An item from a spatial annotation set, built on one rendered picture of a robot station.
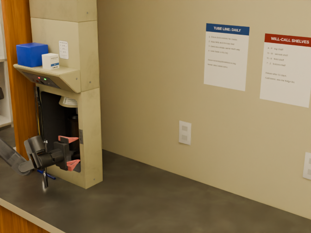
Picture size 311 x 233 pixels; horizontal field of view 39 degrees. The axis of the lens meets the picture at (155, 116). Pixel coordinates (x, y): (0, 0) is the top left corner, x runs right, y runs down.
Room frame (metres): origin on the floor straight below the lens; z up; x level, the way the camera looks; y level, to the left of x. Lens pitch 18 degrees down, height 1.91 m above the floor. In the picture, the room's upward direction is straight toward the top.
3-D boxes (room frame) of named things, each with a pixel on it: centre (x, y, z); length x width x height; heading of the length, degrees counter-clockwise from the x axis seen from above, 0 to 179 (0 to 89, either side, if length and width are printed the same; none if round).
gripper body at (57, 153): (1.62, 0.40, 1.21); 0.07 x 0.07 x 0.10; 50
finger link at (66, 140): (1.68, 0.35, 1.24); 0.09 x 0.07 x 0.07; 140
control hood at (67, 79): (1.91, 0.48, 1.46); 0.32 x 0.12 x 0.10; 52
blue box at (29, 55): (1.96, 0.55, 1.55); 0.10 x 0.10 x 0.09; 52
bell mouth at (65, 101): (2.02, 0.37, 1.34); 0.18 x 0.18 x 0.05
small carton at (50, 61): (1.89, 0.46, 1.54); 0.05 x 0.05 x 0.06; 56
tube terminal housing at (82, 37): (2.05, 0.37, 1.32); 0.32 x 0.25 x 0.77; 52
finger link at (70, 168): (1.68, 0.35, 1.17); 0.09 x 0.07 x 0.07; 140
